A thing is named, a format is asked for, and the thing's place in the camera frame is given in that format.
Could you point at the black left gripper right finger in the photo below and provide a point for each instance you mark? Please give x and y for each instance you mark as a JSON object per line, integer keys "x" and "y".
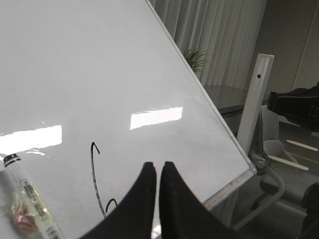
{"x": 182, "y": 216}

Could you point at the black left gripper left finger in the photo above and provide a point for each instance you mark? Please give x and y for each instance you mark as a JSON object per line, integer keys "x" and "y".
{"x": 133, "y": 217}

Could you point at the white whiteboard marker pen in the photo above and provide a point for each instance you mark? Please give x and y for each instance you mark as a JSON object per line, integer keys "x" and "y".
{"x": 28, "y": 209}

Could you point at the white whiteboard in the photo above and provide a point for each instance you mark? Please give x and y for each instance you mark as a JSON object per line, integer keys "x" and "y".
{"x": 90, "y": 90}

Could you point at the grey table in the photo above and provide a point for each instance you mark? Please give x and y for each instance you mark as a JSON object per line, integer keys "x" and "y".
{"x": 227, "y": 99}

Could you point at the green potted plant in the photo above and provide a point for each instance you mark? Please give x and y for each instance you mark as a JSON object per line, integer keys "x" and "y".
{"x": 196, "y": 59}

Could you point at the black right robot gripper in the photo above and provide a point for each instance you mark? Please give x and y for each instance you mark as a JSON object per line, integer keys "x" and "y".
{"x": 299, "y": 106}

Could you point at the grey window curtain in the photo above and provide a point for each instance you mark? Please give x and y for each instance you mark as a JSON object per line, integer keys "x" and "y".
{"x": 224, "y": 32}

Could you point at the white whiteboard stand post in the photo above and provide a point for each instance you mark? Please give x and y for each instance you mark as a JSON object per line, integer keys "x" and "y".
{"x": 255, "y": 95}

